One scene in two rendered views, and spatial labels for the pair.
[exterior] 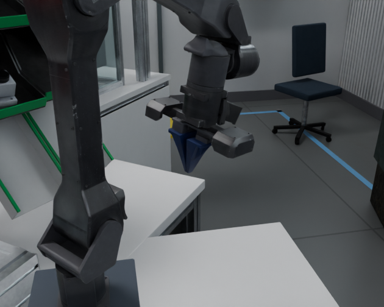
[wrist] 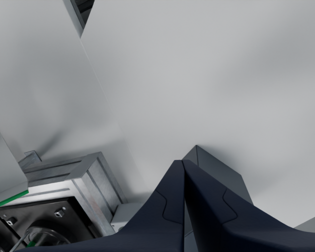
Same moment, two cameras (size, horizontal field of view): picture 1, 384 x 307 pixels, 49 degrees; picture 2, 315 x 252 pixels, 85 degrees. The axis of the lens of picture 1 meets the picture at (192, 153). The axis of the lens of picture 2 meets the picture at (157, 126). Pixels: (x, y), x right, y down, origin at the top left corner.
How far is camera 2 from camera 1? 72 cm
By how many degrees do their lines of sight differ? 79
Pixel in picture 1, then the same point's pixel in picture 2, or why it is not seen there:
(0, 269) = (84, 198)
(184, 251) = (127, 23)
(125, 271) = not seen: hidden behind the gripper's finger
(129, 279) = not seen: hidden behind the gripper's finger
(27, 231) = (15, 120)
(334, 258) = not seen: outside the picture
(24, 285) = (98, 177)
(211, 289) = (193, 52)
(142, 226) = (58, 28)
